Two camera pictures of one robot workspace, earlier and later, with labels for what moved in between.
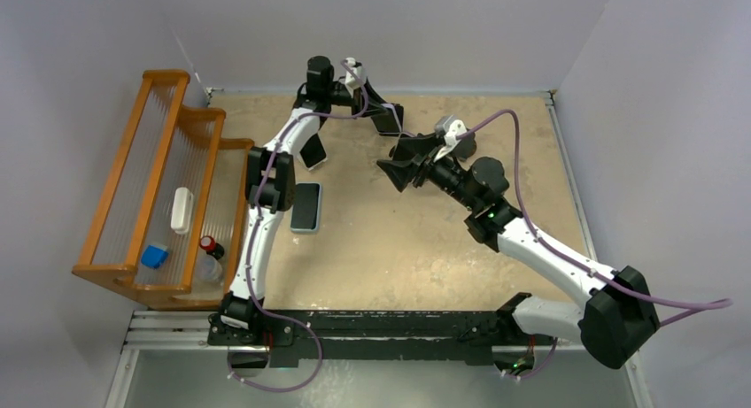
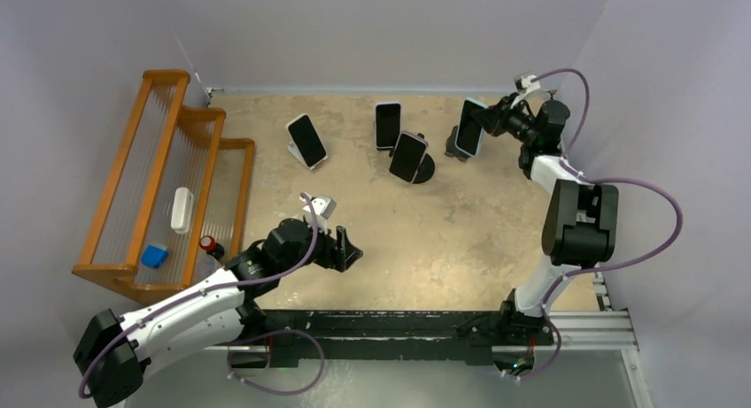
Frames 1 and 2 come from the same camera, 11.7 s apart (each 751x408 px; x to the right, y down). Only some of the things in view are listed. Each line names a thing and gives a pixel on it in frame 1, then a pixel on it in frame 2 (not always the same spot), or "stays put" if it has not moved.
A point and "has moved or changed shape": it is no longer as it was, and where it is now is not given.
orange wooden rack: [168, 228] stays put
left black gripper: [373, 103] → [337, 253]
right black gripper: [401, 173] → [494, 118]
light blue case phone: [306, 215] has moved or changed shape
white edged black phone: [312, 154] stays put
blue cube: [154, 256] stays put
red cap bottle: [209, 267] stays put
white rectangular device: [181, 210] stays put
